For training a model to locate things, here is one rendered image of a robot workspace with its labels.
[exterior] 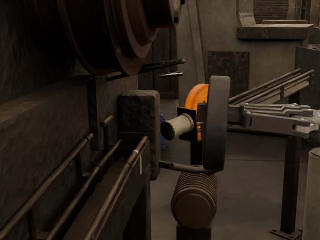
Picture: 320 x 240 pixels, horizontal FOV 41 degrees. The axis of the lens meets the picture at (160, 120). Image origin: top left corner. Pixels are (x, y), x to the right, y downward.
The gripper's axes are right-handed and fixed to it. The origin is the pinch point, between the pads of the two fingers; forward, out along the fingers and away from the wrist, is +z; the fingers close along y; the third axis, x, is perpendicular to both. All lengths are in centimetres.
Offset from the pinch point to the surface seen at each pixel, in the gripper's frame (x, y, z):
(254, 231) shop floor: -83, 117, -20
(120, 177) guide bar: -14.3, 3.4, 17.0
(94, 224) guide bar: -15.5, -12.4, 17.2
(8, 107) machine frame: 1.3, -11.6, 30.4
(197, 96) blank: -9, 60, 7
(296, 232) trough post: -82, 117, -40
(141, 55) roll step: 7.2, 14.6, 16.0
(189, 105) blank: -12, 58, 9
